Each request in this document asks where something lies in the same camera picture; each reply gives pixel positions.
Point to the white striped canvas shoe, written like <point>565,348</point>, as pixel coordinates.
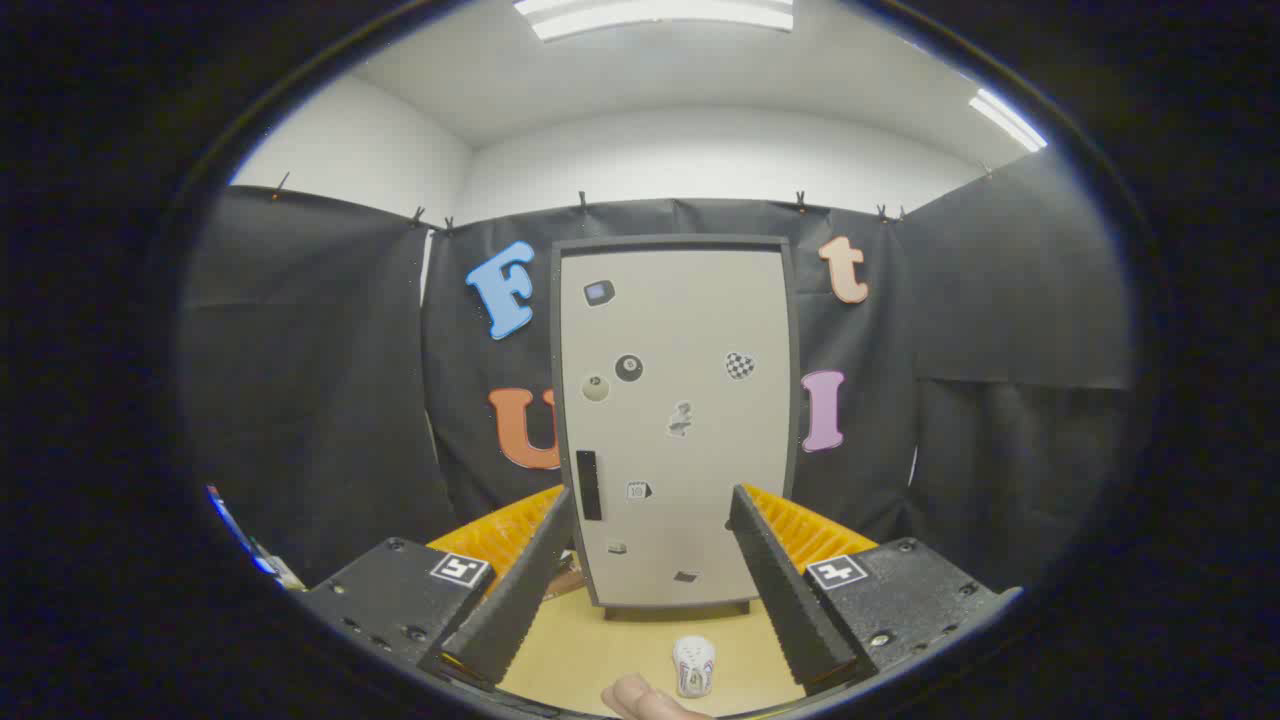
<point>693,660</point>

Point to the black backdrop cloth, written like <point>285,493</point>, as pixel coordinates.
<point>320,380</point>

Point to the short ceiling light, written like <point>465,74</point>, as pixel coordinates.
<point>1005,120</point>

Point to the long ceiling light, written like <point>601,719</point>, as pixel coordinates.
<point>655,15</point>

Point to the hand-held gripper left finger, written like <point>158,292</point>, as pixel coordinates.
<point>520,590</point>

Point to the beige shoe cabinet door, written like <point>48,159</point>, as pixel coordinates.
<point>690,330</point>

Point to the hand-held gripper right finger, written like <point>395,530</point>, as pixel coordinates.
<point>785,590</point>

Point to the small colourful clutter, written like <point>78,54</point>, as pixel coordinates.
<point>245,545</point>

